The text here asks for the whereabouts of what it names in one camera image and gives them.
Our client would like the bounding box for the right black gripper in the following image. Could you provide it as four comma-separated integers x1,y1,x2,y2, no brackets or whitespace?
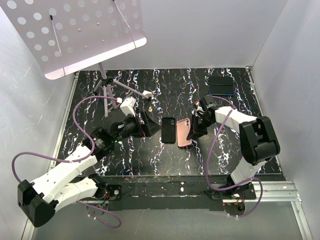
187,114,215,141

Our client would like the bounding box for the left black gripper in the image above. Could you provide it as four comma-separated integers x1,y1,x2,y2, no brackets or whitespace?
112,110,162,144

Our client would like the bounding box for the bare blue phone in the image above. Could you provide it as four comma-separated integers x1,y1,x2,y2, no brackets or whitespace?
208,84,235,96

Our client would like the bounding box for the bare black phone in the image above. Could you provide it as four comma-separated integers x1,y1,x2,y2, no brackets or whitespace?
208,76,233,86

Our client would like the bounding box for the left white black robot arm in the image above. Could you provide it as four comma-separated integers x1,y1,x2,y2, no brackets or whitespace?
17,111,161,228

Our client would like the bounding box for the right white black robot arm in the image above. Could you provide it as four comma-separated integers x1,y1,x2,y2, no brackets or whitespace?
186,95,281,199

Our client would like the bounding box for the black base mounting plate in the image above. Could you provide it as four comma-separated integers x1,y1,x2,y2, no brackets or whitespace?
77,174,258,212

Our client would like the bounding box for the music stand tripod pole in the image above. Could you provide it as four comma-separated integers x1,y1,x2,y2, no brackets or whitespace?
93,62,152,117

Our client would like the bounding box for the perforated music stand desk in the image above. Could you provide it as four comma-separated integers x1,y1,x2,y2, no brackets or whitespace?
0,0,147,80

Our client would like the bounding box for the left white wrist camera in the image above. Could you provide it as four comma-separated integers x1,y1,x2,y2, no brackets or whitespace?
116,96,136,117

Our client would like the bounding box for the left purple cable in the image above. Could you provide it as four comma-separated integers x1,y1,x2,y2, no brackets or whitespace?
11,96,122,229

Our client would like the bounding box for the purple cable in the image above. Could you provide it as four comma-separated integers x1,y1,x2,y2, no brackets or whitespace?
11,96,122,229
205,96,264,218

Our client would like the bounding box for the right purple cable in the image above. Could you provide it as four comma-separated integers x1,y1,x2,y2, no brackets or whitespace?
205,96,264,218

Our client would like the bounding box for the right aluminium side rail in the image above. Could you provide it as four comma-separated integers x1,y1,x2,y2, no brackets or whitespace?
246,66,283,175

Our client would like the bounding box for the aluminium side rail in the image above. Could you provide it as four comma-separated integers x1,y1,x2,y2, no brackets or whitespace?
52,71,80,159
246,66,283,175

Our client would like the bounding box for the left aluminium side rail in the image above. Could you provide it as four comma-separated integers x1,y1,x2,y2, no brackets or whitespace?
52,71,80,159

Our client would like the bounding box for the aluminium front rail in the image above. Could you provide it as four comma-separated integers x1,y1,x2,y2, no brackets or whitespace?
31,182,301,204

